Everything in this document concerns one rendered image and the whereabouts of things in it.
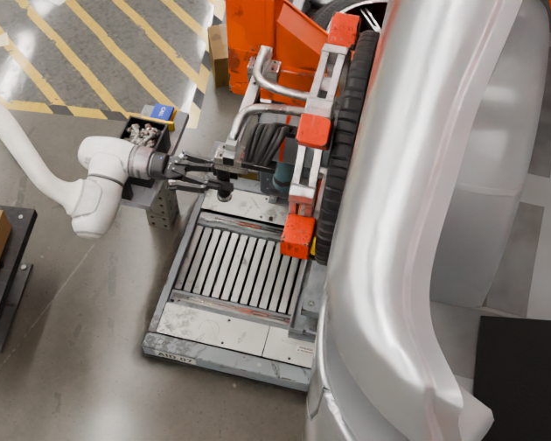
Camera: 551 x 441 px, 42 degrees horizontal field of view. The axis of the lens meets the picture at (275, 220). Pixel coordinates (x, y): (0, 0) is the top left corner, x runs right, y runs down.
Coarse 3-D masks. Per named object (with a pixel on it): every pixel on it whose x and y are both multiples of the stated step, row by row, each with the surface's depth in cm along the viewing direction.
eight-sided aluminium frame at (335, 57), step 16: (336, 48) 187; (320, 64) 184; (336, 64) 184; (320, 80) 181; (336, 80) 181; (304, 112) 177; (320, 112) 176; (336, 112) 225; (304, 160) 182; (320, 160) 178; (320, 176) 228; (304, 192) 180; (320, 192) 223; (304, 208) 220
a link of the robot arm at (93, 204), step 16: (0, 112) 185; (0, 128) 186; (16, 128) 187; (16, 144) 187; (32, 160) 188; (32, 176) 189; (48, 176) 190; (48, 192) 191; (64, 192) 192; (80, 192) 192; (96, 192) 194; (112, 192) 196; (80, 208) 192; (96, 208) 193; (112, 208) 196; (80, 224) 193; (96, 224) 194
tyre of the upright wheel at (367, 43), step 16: (368, 32) 188; (368, 48) 180; (352, 64) 177; (368, 64) 176; (352, 80) 173; (368, 80) 174; (352, 96) 172; (352, 112) 171; (336, 128) 172; (352, 128) 170; (336, 144) 171; (352, 144) 170; (336, 160) 171; (336, 176) 172; (336, 192) 174; (320, 208) 178; (336, 208) 176; (320, 224) 180; (320, 240) 184; (320, 256) 191
